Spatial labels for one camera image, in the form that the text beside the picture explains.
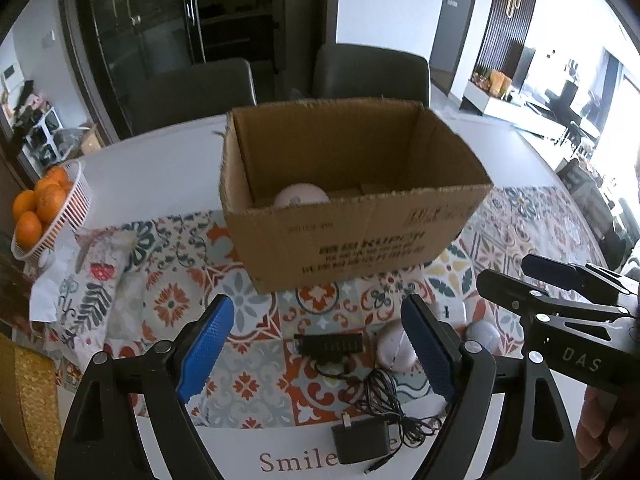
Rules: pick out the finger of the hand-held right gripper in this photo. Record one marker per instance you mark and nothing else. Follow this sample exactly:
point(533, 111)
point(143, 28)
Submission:
point(542, 266)
point(505, 287)

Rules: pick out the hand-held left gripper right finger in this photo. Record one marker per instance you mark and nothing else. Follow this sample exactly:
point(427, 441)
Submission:
point(430, 355)

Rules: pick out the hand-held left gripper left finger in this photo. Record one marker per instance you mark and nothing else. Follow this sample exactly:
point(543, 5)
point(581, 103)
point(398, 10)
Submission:
point(205, 350)

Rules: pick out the round taupe puck device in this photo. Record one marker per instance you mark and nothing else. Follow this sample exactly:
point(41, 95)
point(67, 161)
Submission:
point(392, 352)

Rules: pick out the round grey puck device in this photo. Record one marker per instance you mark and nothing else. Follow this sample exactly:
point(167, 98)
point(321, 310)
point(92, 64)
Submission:
point(482, 337)

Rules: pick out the black usb hub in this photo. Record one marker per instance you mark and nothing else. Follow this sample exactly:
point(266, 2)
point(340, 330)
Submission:
point(327, 345)

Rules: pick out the brown cardboard box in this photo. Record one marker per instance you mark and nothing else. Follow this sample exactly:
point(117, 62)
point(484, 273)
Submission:
point(350, 240)

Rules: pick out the person's right hand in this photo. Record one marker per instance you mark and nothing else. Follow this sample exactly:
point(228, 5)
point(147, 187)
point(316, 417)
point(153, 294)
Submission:
point(597, 425)

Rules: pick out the colourful tile-pattern table mat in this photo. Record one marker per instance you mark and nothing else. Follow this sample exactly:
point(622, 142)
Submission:
point(240, 385)

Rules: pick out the white low console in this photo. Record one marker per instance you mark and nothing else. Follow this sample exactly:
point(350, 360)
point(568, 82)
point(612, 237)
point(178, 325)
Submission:
point(500, 107)

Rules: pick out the crumpled white tissue paper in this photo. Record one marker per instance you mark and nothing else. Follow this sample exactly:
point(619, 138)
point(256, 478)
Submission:
point(50, 290)

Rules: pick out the white table cover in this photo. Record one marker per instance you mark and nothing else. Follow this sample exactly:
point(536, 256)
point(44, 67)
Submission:
point(165, 180)

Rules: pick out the woven straw mat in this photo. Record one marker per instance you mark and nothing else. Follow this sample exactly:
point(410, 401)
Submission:
point(37, 400)

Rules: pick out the white deer night lamp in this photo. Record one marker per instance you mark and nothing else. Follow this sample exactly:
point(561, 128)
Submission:
point(300, 195)

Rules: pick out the orange decor piece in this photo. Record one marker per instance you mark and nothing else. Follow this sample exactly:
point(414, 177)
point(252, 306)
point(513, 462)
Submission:
point(499, 82)

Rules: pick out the white slatted fruit basket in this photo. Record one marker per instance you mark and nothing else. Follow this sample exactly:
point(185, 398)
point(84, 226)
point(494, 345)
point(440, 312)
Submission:
point(75, 210)

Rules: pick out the pile of oranges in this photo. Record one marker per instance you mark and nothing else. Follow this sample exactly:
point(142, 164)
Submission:
point(30, 227)

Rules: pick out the small brown carton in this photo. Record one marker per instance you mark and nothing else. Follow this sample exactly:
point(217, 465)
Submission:
point(92, 141)

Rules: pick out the dark grey dining chair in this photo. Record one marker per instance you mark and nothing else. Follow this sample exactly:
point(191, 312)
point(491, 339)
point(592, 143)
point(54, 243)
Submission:
point(195, 95)
point(370, 75)

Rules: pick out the dark door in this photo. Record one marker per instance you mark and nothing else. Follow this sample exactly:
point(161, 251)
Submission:
point(455, 15)

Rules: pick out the white cube shelf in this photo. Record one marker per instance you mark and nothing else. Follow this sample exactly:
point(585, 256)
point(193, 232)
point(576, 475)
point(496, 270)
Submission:
point(42, 135)

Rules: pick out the black glass-door cabinet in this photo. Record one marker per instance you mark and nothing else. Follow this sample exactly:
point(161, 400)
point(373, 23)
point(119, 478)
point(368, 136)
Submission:
point(150, 20)

